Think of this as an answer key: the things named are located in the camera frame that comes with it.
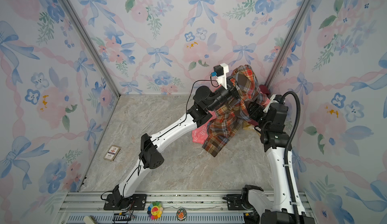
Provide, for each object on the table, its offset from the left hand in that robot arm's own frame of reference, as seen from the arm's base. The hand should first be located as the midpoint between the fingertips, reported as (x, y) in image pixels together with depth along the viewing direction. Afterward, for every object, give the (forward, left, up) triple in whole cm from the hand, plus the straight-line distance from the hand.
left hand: (249, 72), depth 56 cm
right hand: (+1, -9, -20) cm, 22 cm away
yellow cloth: (+7, -16, -48) cm, 51 cm away
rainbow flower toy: (-39, +39, -50) cm, 74 cm away
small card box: (-11, +69, -50) cm, 86 cm away
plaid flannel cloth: (-4, +5, -26) cm, 27 cm away
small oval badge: (-40, +26, -51) cm, 70 cm away
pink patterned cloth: (+1, +17, -49) cm, 52 cm away
